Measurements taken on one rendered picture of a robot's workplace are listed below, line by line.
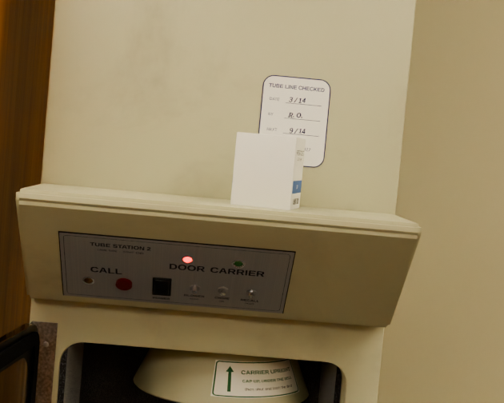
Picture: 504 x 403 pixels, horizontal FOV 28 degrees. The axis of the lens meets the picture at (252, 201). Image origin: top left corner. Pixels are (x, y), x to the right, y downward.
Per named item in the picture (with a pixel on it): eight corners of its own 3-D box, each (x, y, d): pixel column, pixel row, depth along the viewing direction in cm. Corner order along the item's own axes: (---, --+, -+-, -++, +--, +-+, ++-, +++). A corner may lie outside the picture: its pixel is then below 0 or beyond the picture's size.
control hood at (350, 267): (29, 293, 90) (38, 182, 89) (386, 323, 91) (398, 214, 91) (2, 315, 78) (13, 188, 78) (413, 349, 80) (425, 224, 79)
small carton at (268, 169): (242, 202, 87) (248, 133, 87) (299, 208, 86) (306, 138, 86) (230, 204, 83) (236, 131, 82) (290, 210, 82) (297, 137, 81)
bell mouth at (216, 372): (139, 361, 110) (143, 310, 109) (300, 373, 110) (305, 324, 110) (126, 401, 92) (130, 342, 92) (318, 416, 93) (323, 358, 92)
